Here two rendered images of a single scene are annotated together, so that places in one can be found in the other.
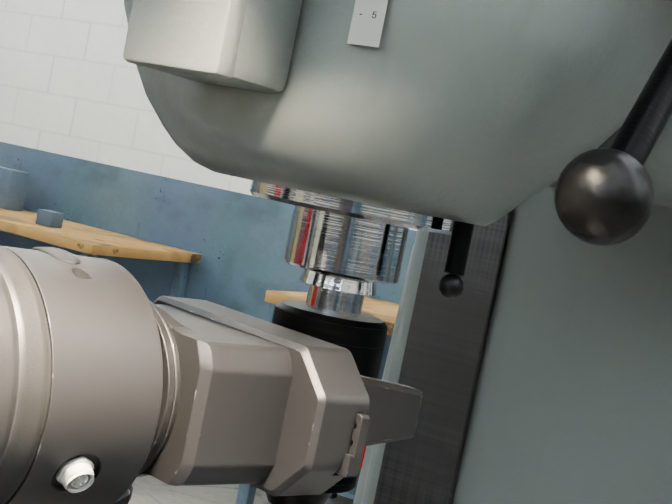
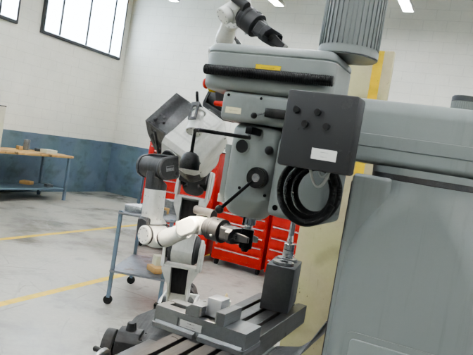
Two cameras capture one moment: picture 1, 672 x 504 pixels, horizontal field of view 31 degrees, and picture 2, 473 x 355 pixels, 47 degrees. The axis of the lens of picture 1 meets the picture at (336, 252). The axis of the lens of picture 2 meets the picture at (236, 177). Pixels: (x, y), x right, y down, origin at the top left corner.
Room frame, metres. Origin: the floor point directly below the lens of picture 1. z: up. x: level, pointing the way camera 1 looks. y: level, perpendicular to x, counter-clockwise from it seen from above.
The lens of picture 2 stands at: (0.19, -1.91, 1.54)
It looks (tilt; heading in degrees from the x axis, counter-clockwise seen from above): 3 degrees down; 83
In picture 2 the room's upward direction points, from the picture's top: 9 degrees clockwise
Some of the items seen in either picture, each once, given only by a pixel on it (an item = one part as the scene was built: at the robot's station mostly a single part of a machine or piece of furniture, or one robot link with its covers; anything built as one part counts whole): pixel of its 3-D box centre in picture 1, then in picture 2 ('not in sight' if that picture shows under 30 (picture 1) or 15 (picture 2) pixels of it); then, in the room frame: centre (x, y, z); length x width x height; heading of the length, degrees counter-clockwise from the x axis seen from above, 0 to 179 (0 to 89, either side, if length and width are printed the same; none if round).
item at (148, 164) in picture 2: not in sight; (155, 172); (0.13, 0.38, 1.39); 0.12 x 0.09 x 0.14; 135
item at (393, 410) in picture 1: (367, 414); (241, 238); (0.47, -0.02, 1.23); 0.06 x 0.02 x 0.03; 134
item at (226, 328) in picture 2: not in sight; (207, 319); (0.39, -0.12, 0.96); 0.35 x 0.15 x 0.11; 147
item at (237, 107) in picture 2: not in sight; (278, 114); (0.53, -0.03, 1.68); 0.34 x 0.24 x 0.10; 149
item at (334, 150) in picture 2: not in sight; (320, 132); (0.58, -0.45, 1.62); 0.20 x 0.09 x 0.21; 149
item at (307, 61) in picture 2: not in sight; (276, 76); (0.50, -0.01, 1.81); 0.47 x 0.26 x 0.16; 149
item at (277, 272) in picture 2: not in sight; (281, 282); (0.73, 0.36, 1.00); 0.22 x 0.12 x 0.20; 69
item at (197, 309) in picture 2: not in sight; (203, 306); (0.37, -0.10, 0.99); 0.12 x 0.06 x 0.04; 57
